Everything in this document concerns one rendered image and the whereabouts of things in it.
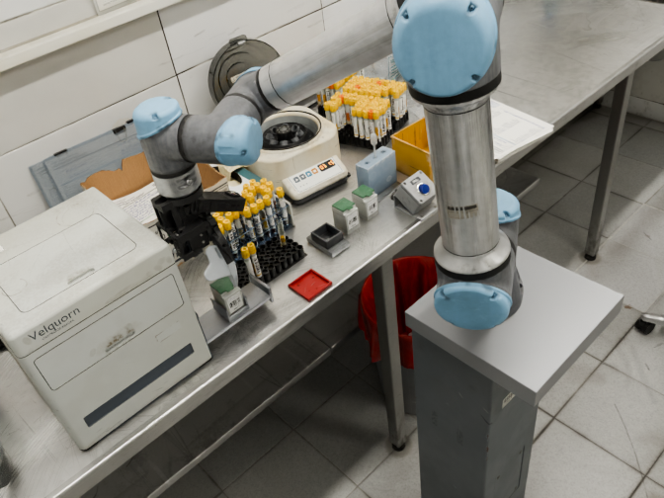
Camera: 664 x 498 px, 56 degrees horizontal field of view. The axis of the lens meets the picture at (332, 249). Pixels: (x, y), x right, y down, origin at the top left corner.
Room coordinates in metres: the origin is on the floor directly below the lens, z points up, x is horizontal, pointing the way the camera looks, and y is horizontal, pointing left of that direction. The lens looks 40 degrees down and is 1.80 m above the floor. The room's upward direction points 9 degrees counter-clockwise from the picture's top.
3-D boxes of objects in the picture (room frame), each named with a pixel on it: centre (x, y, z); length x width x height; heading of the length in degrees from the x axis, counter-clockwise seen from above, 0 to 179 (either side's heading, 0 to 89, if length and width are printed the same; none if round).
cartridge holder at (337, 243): (1.12, 0.01, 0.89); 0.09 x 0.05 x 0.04; 36
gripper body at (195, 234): (0.90, 0.24, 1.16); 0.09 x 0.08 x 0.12; 128
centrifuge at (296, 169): (1.44, 0.07, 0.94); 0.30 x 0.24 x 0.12; 29
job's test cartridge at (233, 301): (0.91, 0.22, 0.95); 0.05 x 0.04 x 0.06; 38
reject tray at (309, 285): (0.99, 0.06, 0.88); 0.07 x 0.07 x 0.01; 38
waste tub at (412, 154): (1.36, -0.28, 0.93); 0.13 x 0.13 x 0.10; 35
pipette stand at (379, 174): (1.29, -0.14, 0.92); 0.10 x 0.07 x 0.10; 129
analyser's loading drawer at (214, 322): (0.90, 0.24, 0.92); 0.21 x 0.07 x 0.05; 128
